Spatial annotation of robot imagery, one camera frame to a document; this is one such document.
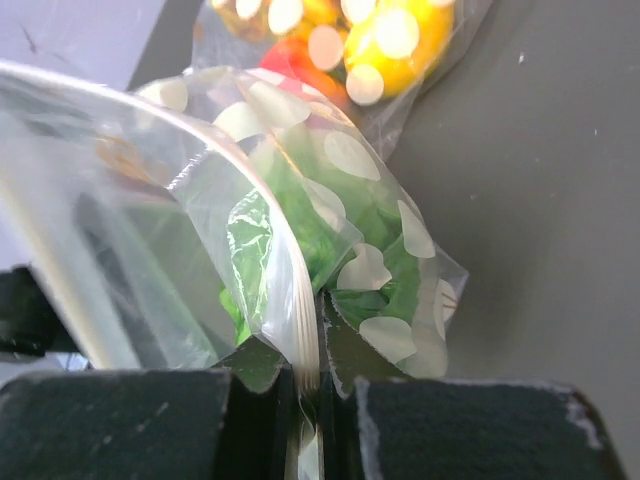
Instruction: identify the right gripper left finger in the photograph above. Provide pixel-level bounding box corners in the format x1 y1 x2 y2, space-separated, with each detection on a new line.
1 339 295 479

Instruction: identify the polka dot bag with fruit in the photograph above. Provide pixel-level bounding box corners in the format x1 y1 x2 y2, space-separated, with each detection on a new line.
192 0 492 159

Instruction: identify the fake green lettuce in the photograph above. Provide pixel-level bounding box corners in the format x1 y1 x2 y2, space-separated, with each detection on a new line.
189 124 426 346

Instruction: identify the polka dot bag with vegetables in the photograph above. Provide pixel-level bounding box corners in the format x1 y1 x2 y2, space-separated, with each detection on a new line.
0 59 470 480

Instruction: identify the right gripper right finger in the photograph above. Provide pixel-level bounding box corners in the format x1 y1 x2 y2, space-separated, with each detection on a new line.
319 293 626 479

